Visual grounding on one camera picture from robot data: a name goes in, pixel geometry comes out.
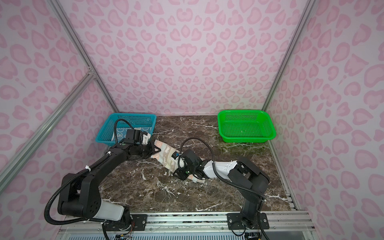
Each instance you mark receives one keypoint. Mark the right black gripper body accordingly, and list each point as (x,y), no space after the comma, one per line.
(188,170)

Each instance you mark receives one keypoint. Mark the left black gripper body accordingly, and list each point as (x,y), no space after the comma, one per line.
(145,150)

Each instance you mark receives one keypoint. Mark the pale pink patterned towel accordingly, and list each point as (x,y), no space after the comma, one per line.
(164,156)

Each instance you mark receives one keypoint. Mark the blue patterned towel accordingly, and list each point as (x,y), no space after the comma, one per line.
(120,133)

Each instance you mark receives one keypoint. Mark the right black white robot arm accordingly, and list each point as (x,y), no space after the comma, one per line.
(243,175)

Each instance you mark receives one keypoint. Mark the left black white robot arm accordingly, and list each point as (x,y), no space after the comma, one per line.
(81,197)

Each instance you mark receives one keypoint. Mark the teal plastic basket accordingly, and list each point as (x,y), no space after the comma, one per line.
(142,122)

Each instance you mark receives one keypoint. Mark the green plastic basket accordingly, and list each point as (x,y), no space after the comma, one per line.
(245,126)

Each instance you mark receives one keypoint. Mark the left diagonal aluminium strut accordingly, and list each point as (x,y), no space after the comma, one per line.
(19,160)

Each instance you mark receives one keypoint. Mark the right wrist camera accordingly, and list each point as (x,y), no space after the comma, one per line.
(188,159)

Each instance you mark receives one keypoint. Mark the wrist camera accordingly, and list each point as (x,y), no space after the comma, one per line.
(137,137)
(188,159)

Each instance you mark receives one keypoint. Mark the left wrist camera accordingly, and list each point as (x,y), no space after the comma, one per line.
(137,137)

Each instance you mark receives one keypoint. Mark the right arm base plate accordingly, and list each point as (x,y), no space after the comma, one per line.
(236,221)

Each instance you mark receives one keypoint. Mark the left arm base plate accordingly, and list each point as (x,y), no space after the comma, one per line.
(138,221)

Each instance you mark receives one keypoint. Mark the aluminium front rail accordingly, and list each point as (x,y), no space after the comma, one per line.
(284,225)

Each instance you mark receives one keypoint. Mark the left rear aluminium post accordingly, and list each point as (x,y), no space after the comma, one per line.
(79,46)

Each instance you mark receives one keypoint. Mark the aluminium post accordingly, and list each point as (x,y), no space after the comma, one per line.
(79,46)
(308,11)

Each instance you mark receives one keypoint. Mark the right rear aluminium post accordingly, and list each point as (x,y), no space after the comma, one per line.
(308,11)

